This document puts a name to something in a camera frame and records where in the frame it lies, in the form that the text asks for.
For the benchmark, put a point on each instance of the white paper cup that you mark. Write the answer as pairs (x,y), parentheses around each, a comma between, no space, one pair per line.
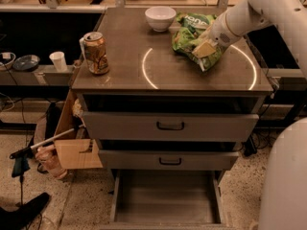
(58,59)

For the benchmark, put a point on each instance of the green chip bag behind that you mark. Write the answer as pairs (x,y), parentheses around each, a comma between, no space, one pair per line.
(195,22)

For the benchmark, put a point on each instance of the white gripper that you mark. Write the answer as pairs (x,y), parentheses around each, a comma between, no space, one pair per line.
(220,33)

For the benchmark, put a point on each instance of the grabber stick tool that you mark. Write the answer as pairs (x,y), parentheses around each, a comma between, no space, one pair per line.
(31,149)

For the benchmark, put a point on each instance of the grey drawer cabinet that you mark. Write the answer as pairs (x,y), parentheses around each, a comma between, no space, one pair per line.
(147,76)

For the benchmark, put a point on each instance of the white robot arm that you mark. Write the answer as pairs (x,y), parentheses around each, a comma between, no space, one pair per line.
(284,194)

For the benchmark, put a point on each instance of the small bowl at left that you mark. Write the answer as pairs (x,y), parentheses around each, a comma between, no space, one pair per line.
(6,60)

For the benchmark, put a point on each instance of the clear plastic bottle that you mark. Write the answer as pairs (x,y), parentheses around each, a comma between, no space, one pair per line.
(48,158)

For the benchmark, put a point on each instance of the open bottom grey drawer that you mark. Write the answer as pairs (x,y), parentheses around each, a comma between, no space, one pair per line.
(166,200)

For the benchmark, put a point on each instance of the top grey drawer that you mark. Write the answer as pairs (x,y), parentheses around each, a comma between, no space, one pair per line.
(169,127)

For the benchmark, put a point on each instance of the middle grey drawer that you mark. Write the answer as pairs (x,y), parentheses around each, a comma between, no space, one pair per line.
(168,160)

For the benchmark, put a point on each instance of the brown cardboard box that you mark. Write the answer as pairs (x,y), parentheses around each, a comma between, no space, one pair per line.
(75,149)

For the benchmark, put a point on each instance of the white ceramic bowl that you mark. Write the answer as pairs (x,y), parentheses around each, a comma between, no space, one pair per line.
(160,18)

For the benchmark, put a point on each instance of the dark round plate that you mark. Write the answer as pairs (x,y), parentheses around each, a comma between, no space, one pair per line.
(26,63)

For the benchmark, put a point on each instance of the green jalapeno chip bag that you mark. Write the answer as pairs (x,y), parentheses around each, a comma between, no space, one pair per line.
(184,42)

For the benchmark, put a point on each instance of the orange soda can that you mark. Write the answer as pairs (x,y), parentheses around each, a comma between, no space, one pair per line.
(93,46)

